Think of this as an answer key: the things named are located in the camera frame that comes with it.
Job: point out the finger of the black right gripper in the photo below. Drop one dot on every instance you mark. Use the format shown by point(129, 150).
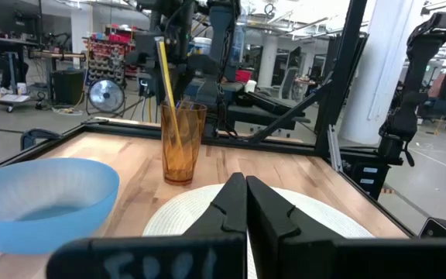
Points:
point(143, 48)

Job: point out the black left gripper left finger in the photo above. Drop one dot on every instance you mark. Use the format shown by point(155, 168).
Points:
point(207, 255)

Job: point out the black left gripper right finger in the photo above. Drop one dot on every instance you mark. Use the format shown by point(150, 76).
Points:
point(285, 248)

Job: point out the yellow drinking straw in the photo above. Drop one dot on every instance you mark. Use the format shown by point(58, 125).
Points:
point(165, 77)

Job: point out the amber faceted drinking glass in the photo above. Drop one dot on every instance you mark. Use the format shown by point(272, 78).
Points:
point(184, 162)

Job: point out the light blue plastic bowl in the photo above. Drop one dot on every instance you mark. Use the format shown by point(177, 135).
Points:
point(45, 193)

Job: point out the black neighbouring robot arm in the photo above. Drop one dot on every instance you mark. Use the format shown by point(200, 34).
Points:
point(420, 58)

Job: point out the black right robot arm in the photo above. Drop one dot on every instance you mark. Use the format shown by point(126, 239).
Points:
point(225, 38)

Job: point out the parts rack with red bins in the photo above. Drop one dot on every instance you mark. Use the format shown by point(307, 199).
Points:
point(108, 54)

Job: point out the white round plate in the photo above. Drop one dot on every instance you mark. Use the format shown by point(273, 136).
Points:
point(176, 217)

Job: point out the round floor fan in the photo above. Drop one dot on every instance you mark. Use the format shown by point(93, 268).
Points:
point(106, 96)

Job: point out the white round column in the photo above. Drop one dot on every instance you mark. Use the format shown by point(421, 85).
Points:
point(374, 77)
point(267, 62)
point(81, 35)

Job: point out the white bucket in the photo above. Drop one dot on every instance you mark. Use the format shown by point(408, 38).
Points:
point(251, 86)

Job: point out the black bin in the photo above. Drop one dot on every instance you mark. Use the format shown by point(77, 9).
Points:
point(68, 87)

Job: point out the black equipment stand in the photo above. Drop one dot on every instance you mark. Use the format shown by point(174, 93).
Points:
point(254, 112)

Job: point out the black controller box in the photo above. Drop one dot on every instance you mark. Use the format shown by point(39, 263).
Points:
point(362, 174)

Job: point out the black computer monitor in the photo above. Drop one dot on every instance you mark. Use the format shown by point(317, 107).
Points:
point(12, 15)

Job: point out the black table clamp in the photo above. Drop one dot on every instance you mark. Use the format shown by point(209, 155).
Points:
point(39, 136)

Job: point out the small black table camera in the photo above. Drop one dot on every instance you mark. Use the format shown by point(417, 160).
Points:
point(438, 229)

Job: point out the black aluminium table frame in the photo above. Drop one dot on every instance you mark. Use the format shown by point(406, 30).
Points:
point(339, 77)

